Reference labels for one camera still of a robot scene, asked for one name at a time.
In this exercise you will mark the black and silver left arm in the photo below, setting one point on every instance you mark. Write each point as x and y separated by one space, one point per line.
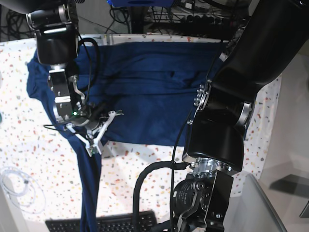
224 107

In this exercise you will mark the terrazzo pattern table cloth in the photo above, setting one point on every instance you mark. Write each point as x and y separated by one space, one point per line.
55 189

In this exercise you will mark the grey monitor back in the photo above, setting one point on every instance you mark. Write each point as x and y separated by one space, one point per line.
253 211

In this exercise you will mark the navy blue t-shirt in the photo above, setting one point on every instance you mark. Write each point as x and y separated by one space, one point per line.
153 83

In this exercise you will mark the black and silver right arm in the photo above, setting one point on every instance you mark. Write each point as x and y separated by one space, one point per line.
55 25

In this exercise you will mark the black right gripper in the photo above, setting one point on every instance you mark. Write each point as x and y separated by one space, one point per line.
93 120

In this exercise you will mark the black computer keyboard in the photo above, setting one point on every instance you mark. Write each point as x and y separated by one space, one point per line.
117 223

